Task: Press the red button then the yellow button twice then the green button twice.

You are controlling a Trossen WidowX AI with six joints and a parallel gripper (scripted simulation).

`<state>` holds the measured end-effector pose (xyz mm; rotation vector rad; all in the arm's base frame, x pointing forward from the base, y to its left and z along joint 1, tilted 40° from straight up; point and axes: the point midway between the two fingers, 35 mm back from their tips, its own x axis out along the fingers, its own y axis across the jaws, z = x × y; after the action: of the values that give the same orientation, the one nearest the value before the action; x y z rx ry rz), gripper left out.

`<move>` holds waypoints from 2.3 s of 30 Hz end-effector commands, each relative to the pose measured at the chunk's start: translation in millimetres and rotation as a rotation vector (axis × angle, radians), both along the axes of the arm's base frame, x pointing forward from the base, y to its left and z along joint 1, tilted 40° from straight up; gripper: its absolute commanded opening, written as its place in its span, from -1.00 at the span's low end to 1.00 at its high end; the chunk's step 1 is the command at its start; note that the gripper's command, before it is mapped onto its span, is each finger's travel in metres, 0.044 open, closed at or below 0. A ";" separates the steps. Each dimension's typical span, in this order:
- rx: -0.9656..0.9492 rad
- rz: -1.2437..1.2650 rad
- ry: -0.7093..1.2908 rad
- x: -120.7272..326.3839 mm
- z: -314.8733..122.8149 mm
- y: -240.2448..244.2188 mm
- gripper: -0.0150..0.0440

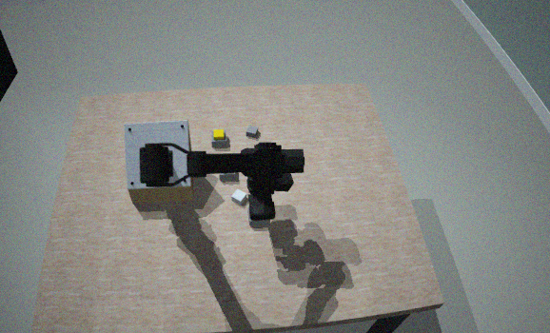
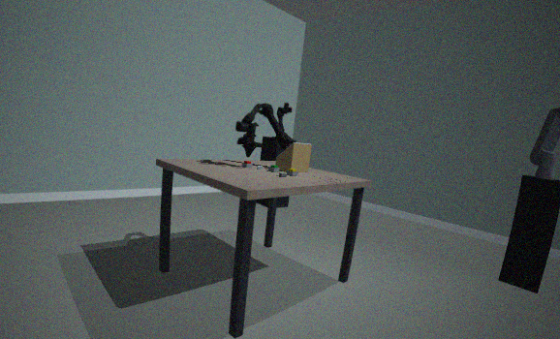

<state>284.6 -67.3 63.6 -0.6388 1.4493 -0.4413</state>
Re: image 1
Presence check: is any red button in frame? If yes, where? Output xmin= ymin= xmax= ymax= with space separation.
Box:
xmin=248 ymin=207 xmax=266 ymax=225

